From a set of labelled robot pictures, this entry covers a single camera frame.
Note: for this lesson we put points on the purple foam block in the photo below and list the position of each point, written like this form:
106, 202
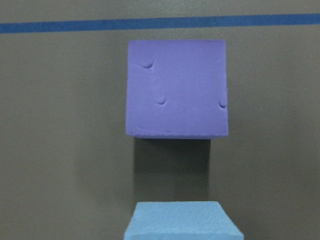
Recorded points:
177, 89

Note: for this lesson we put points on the light blue foam block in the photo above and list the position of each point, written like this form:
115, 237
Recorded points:
181, 220

